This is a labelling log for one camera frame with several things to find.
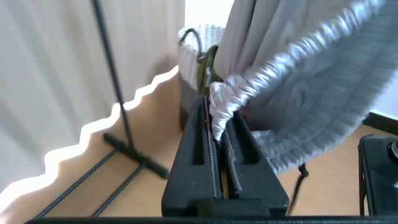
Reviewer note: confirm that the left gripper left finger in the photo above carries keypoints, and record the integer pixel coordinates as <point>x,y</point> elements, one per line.
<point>186,174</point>

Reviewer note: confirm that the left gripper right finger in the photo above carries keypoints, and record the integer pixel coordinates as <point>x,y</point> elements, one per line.
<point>258,186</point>

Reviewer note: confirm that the pale grey shorts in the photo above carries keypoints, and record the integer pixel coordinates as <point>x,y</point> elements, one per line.
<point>311,93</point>

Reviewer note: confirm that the black clothes rack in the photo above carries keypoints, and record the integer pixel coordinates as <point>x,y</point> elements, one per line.
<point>140,157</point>

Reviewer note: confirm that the white laundry basket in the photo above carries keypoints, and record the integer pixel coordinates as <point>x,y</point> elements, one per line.
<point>188,65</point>

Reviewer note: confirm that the green garment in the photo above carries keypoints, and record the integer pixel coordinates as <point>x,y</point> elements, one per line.
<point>203,71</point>

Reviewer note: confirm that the beige curtain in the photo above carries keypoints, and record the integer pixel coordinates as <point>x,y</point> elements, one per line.
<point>46,77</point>

